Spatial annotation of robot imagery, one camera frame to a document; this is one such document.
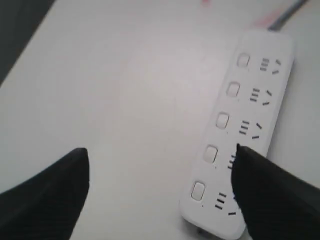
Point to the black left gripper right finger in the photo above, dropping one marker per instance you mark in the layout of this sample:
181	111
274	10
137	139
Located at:
275	204

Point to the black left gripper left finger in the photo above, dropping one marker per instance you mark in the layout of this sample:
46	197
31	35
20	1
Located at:
47	206

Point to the white five-outlet power strip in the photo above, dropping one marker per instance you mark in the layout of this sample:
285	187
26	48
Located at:
245	113

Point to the grey backdrop cloth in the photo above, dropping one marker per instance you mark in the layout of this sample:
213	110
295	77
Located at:
19	20

